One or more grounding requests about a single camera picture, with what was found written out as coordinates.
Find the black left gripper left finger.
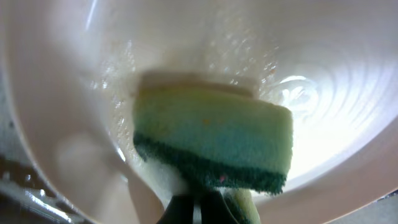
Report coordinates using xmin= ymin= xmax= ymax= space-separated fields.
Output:
xmin=157 ymin=195 xmax=194 ymax=224

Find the pale pink plate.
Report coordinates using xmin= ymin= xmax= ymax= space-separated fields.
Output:
xmin=1 ymin=1 xmax=397 ymax=223

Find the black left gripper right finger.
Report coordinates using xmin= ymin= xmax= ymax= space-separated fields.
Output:
xmin=200 ymin=192 xmax=238 ymax=224

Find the green and yellow sponge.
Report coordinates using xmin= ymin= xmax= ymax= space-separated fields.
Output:
xmin=132 ymin=85 xmax=294 ymax=223

